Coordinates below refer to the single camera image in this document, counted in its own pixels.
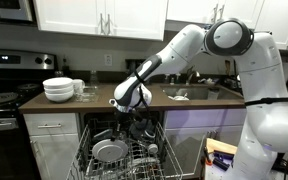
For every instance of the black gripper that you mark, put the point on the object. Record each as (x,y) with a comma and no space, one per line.
(122,123)

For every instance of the white top plate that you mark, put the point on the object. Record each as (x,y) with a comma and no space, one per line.
(109,151)

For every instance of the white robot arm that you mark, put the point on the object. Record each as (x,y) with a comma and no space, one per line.
(265,130)

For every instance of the clear glass container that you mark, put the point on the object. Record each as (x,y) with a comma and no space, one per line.
(89,94)

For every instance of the clear glass bottle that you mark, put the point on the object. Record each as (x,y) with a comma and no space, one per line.
(93,78)

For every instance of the stack of white bowls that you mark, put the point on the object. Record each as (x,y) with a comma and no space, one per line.
(59,89)

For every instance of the kitchen sink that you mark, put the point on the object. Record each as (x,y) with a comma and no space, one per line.
(199,93)

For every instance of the white lower cabinet drawer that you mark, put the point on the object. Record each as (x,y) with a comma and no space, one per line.
(51,123)

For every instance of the chrome sink faucet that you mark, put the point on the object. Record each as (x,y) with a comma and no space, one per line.
(191,72)

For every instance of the wooden board with tools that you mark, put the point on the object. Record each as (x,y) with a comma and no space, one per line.
(218,156)

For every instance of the white upper cabinet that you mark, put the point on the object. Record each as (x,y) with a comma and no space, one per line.
(137,19)

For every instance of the stainless steel stove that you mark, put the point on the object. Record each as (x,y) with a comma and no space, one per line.
(21,76)

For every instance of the microwave oven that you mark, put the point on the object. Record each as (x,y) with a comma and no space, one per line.
(18,11)

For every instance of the dishwasher wire rack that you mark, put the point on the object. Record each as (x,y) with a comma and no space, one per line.
(138,164)

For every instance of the white wall outlet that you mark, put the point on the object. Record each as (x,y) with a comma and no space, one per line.
(108,59)

